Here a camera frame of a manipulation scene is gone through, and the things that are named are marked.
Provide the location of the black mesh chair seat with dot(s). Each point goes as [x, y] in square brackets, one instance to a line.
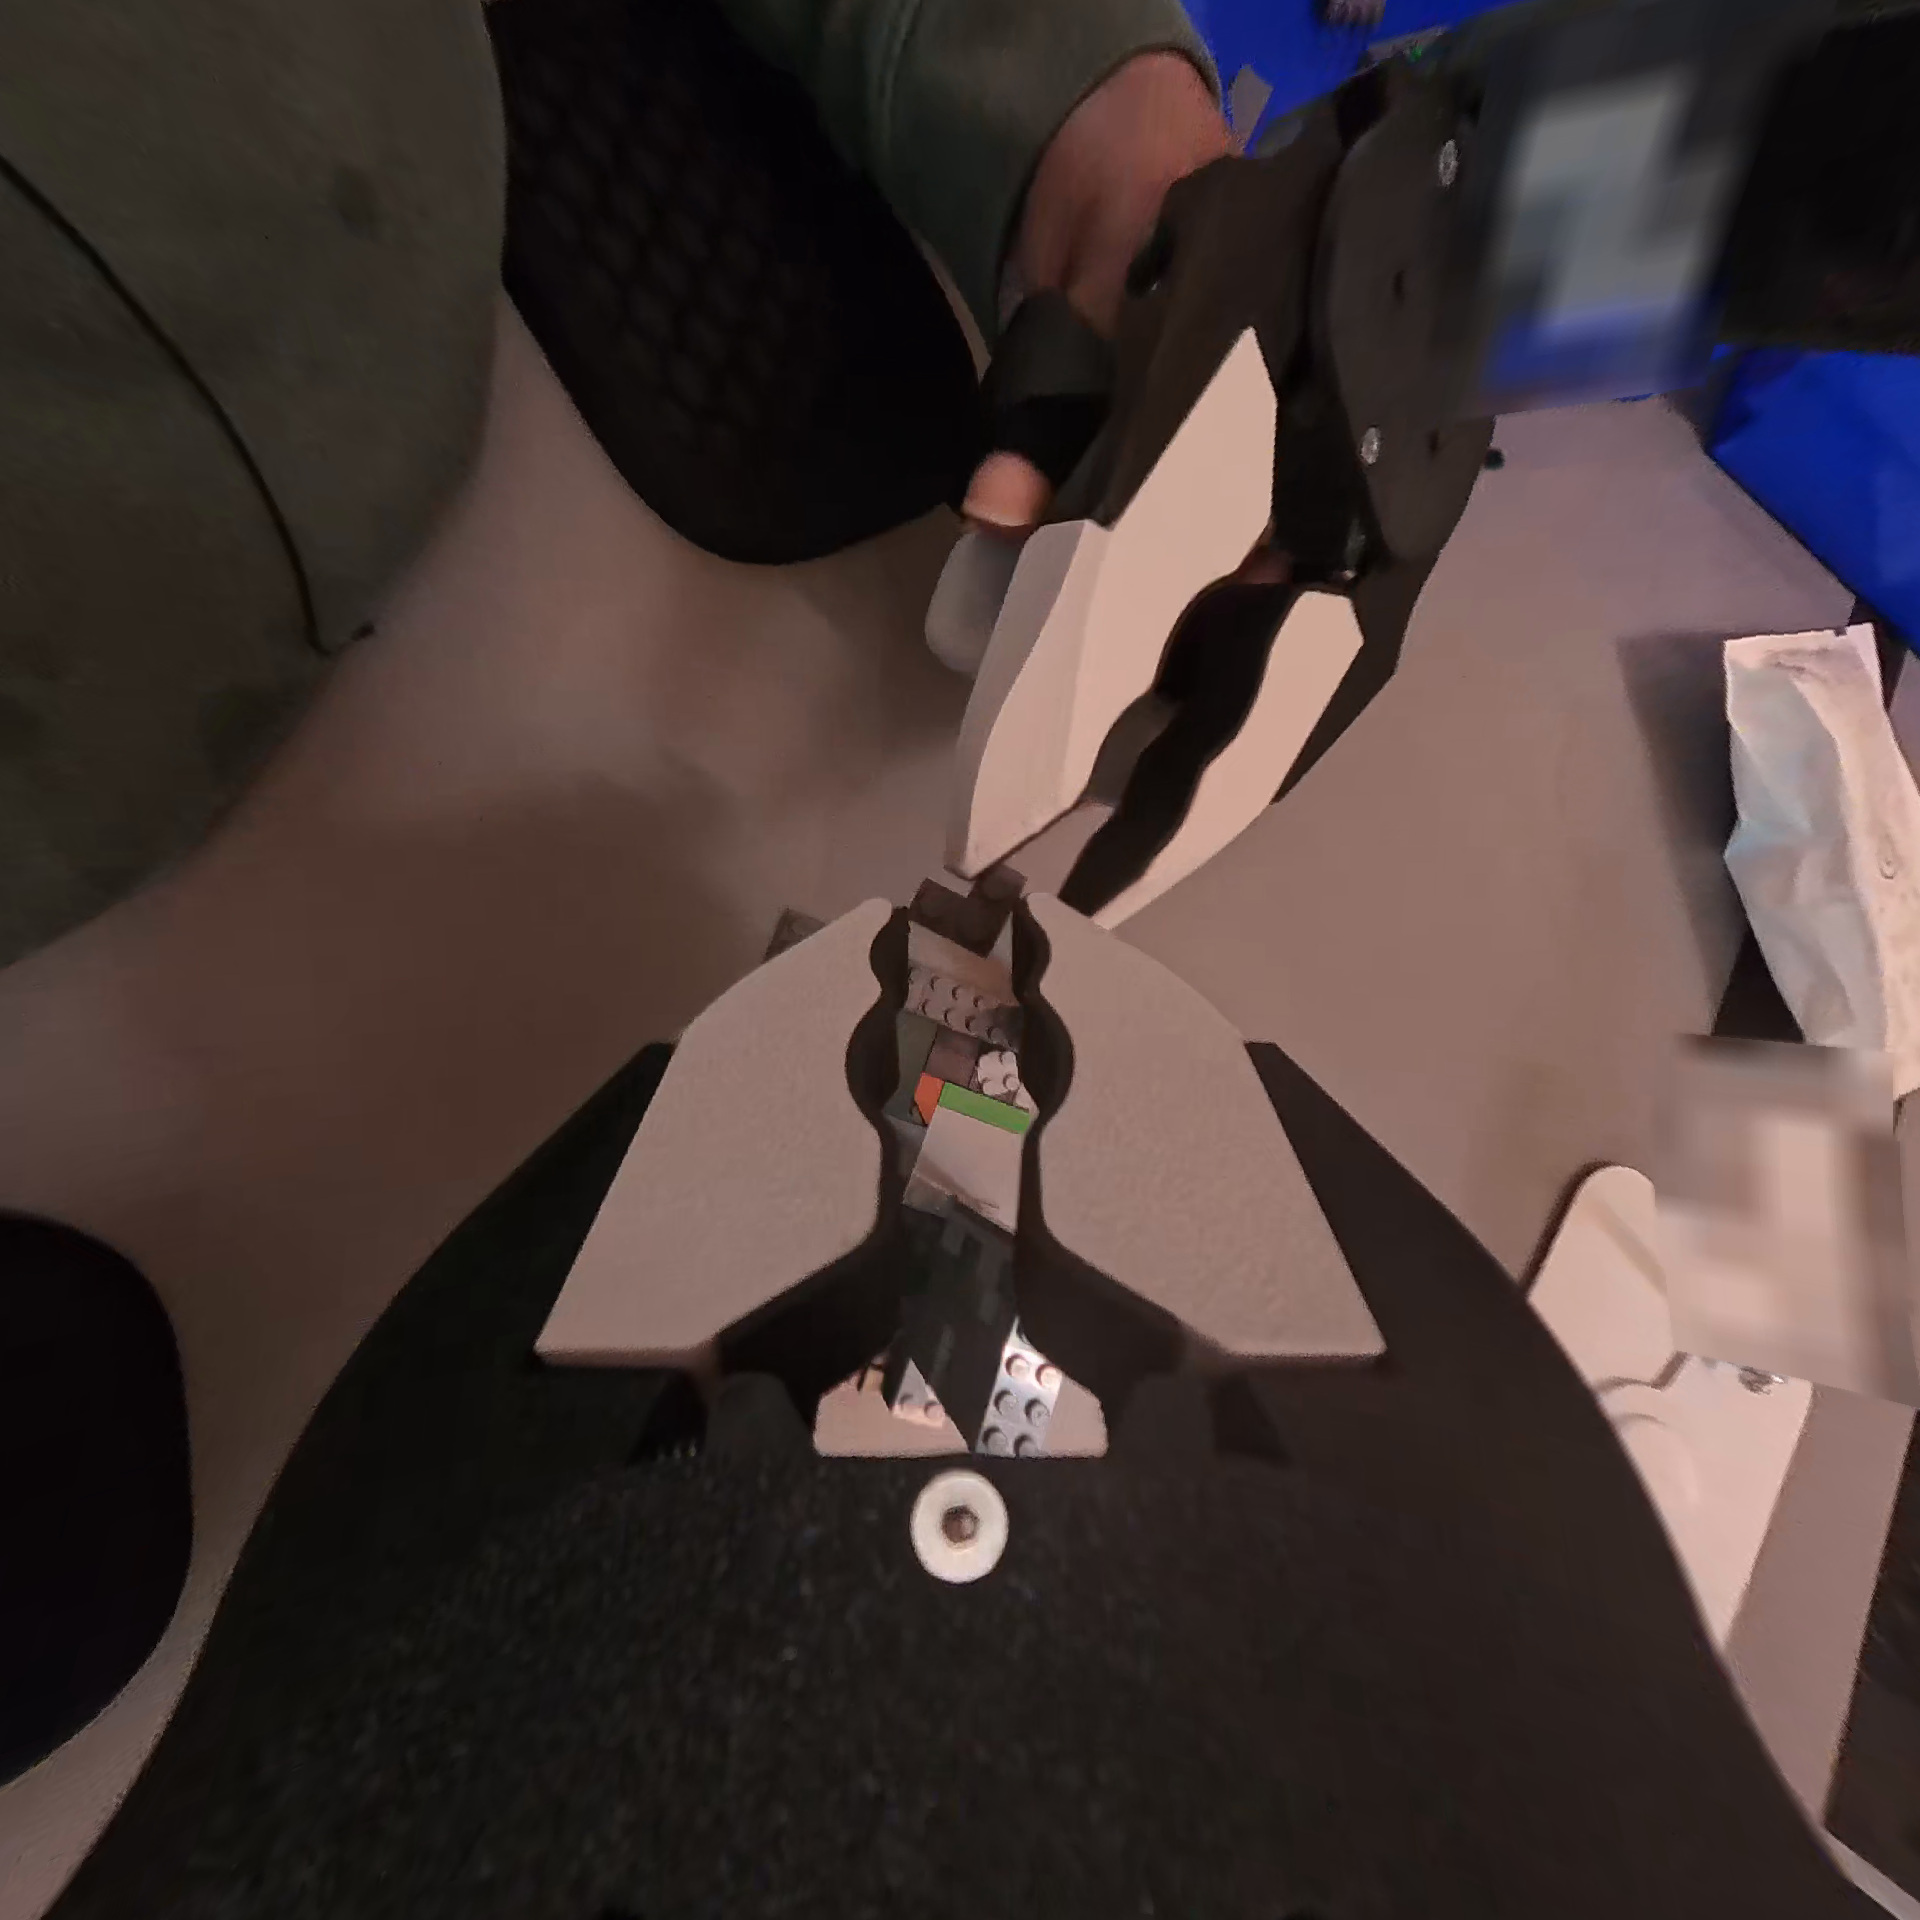
[706, 299]

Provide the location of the white paper bag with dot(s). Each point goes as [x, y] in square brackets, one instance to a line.
[1815, 839]

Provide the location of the white moulded tray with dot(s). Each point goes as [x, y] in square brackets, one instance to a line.
[1770, 1576]

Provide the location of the black mesh chair armrest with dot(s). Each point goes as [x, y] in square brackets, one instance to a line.
[76, 1501]

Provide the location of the blue plastic bin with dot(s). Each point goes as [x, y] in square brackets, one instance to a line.
[1829, 435]

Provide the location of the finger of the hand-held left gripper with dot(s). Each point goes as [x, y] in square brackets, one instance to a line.
[1314, 661]
[1109, 645]

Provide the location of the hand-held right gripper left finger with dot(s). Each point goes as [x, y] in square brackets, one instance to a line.
[734, 1185]

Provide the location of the grey brick baseplate build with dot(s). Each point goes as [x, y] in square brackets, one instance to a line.
[974, 1154]

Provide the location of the grey desk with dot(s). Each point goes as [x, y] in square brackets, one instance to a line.
[599, 839]

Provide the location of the person's left hand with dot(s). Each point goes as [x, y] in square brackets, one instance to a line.
[1109, 182]

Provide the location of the person's left forearm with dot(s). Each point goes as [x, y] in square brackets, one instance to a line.
[931, 90]

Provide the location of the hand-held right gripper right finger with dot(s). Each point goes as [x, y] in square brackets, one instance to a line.
[1201, 1185]

